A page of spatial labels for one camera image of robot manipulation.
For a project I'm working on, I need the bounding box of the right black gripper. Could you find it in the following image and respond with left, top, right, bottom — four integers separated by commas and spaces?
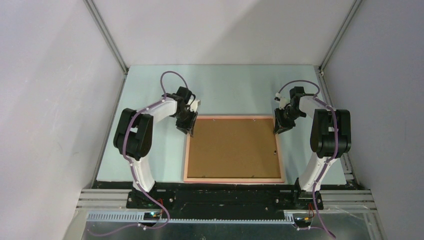
273, 107, 305, 135

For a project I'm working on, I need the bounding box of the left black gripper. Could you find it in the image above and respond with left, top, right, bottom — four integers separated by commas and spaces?
174, 108, 198, 136

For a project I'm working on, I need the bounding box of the brown backing board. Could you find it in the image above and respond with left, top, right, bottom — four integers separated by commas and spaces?
187, 118, 282, 180

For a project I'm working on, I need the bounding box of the orange wooden picture frame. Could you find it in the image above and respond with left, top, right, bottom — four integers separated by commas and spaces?
183, 114, 286, 184

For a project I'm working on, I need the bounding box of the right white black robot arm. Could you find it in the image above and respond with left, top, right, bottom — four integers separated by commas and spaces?
273, 86, 352, 209

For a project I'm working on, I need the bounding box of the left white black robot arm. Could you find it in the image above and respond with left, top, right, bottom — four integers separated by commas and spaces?
113, 86, 201, 208

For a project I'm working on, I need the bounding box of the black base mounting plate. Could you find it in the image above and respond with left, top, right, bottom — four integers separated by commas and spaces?
96, 182, 358, 220

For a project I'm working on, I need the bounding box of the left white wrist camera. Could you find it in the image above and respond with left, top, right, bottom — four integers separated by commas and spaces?
189, 99, 201, 112

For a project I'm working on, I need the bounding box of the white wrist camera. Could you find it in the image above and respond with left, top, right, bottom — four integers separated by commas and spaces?
274, 92, 290, 110
189, 99, 201, 112

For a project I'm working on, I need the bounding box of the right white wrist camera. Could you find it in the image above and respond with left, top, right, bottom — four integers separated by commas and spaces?
274, 92, 290, 110

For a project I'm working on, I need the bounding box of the aluminium front rail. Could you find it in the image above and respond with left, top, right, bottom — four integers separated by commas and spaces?
76, 189, 377, 224

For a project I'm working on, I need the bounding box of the right aluminium corner post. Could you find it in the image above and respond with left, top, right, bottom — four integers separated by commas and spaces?
319, 0, 363, 72

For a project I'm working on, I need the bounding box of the aluminium corner post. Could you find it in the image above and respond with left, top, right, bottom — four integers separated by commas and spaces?
319, 0, 363, 72
83, 0, 129, 75

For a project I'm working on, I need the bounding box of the left aluminium corner post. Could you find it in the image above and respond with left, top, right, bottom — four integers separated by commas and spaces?
83, 0, 129, 75

